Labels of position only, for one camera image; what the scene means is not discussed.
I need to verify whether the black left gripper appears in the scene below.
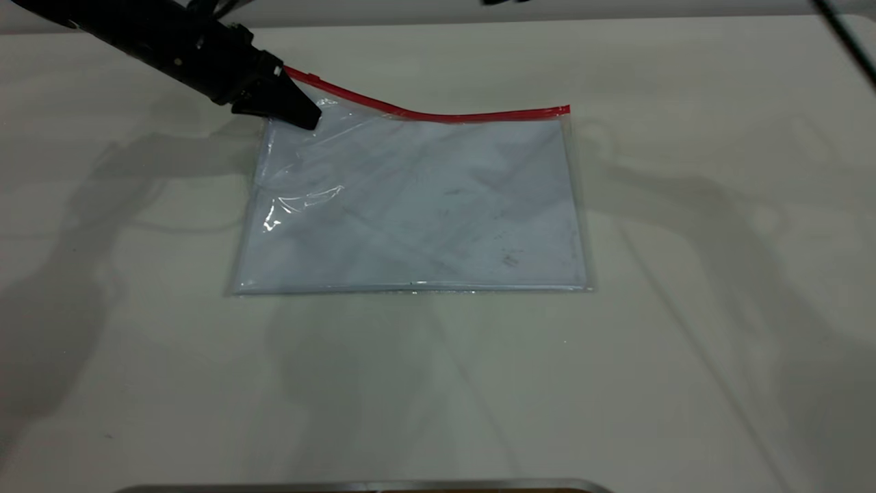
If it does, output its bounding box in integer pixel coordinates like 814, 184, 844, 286
161, 15, 323, 131

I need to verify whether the clear plastic zip bag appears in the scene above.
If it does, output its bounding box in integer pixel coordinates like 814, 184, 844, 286
226, 65, 595, 296

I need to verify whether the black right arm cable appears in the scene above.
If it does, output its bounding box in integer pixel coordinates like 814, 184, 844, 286
811, 0, 876, 91

